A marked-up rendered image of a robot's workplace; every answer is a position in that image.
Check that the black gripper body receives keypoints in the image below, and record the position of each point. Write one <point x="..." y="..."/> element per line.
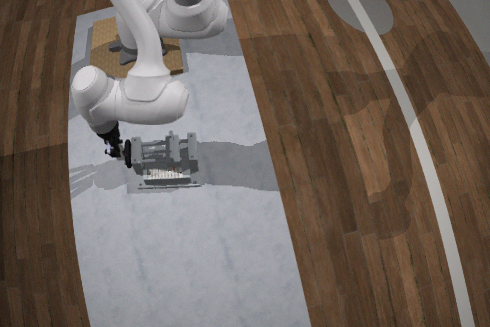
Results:
<point x="108" y="136"/>

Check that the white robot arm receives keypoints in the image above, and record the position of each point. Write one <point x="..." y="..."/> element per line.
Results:
<point x="148" y="95"/>

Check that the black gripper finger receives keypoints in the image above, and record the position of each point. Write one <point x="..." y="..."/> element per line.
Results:
<point x="119" y="142"/>
<point x="112" y="152"/>

